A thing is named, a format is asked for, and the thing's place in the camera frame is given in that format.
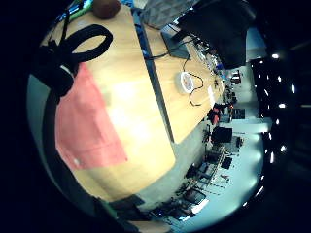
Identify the pink cloth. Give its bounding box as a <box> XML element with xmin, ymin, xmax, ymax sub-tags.
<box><xmin>54</xmin><ymin>62</ymin><xmax>129</xmax><ymax>172</ymax></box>

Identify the green flat item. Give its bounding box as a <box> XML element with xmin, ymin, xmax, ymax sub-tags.
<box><xmin>57</xmin><ymin>0</ymin><xmax>95</xmax><ymax>21</ymax></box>

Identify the brown round ball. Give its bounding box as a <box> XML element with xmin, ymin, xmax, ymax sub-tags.
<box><xmin>91</xmin><ymin>0</ymin><xmax>121</xmax><ymax>19</ymax></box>

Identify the grey table divider strip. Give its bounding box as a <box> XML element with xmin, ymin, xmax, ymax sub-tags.
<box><xmin>130</xmin><ymin>8</ymin><xmax>176</xmax><ymax>144</ymax></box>

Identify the grey fabric bag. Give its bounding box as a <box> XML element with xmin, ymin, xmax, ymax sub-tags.
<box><xmin>142</xmin><ymin>0</ymin><xmax>199</xmax><ymax>30</ymax></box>

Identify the white round device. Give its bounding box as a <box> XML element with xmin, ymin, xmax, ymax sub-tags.
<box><xmin>175</xmin><ymin>71</ymin><xmax>195</xmax><ymax>95</ymax></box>

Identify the red office chair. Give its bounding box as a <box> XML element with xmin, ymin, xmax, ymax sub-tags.
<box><xmin>207</xmin><ymin>106</ymin><xmax>222</xmax><ymax>126</ymax></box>

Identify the black monitor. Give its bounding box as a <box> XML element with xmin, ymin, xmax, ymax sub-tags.
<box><xmin>177</xmin><ymin>0</ymin><xmax>258</xmax><ymax>71</ymax></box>

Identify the black office chair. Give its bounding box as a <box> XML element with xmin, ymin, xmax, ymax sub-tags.
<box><xmin>210</xmin><ymin>125</ymin><xmax>234</xmax><ymax>145</ymax></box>

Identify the background desk monitor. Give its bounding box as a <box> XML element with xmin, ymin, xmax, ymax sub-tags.
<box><xmin>184</xmin><ymin>188</ymin><xmax>208</xmax><ymax>206</ymax></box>

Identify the black power cable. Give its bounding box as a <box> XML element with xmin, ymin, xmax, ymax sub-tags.
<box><xmin>144</xmin><ymin>36</ymin><xmax>198</xmax><ymax>61</ymax></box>

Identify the thin black cable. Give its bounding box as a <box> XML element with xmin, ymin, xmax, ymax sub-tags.
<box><xmin>182</xmin><ymin>56</ymin><xmax>205</xmax><ymax>108</ymax></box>

